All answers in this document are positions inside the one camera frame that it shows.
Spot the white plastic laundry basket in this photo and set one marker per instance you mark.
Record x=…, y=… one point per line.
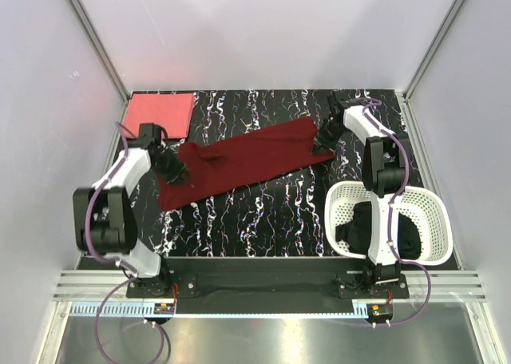
x=420, y=205

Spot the white slotted cable duct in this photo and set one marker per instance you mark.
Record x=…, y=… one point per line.
x=181, y=310

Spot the dark red t shirt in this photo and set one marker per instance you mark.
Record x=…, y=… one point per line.
x=241, y=160

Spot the black garment in basket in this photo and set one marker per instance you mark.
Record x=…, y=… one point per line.
x=357, y=233

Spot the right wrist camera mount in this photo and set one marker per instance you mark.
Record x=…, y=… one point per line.
x=338, y=100

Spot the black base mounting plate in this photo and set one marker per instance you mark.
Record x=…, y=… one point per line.
x=270, y=284

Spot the left aluminium frame post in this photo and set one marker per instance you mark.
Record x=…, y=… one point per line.
x=87, y=26

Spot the folded pink t shirt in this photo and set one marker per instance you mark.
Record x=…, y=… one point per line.
x=173, y=112

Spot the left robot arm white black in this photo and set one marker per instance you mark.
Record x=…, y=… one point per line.
x=105, y=226

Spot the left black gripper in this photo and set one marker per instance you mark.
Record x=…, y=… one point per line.
x=175, y=176

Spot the aluminium frame post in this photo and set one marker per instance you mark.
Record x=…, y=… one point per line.
x=87, y=26
x=440, y=36

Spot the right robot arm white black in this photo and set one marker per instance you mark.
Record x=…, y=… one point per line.
x=385, y=175

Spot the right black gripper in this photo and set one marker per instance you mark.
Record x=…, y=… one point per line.
x=322, y=143

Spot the right aluminium frame post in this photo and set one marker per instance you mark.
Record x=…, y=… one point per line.
x=440, y=36

